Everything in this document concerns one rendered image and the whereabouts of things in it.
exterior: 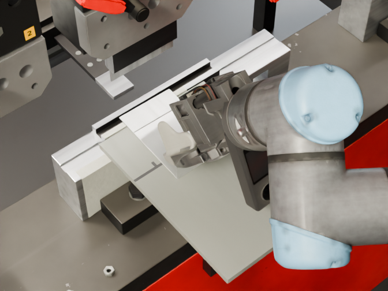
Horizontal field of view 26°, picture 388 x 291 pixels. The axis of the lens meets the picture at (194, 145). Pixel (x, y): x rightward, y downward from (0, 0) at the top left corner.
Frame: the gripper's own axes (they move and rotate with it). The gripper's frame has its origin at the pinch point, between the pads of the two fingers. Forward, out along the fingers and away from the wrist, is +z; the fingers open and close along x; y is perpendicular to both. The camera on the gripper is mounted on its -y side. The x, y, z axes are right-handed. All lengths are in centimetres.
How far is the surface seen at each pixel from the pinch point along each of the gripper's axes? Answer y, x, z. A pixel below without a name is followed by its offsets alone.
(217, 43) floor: 2, -81, 135
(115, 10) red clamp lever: 19.4, 8.0, -19.3
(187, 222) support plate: -6.9, 7.5, -5.0
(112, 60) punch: 14.9, 4.8, -2.8
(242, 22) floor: 4, -94, 136
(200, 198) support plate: -5.5, 3.9, -3.8
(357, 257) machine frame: -46, -40, 46
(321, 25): 2.3, -40.2, 19.7
